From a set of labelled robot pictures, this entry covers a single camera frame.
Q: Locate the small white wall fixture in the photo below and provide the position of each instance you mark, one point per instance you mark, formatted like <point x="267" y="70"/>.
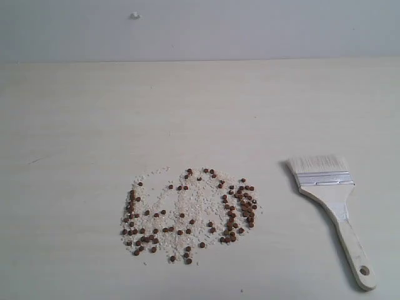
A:
<point x="135" y="15"/>

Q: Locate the pile of beans and rice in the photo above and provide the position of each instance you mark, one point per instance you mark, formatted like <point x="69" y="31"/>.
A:
<point x="179" y="217"/>

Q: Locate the white wooden paint brush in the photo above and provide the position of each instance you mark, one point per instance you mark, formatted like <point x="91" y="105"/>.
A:
<point x="326" y="179"/>

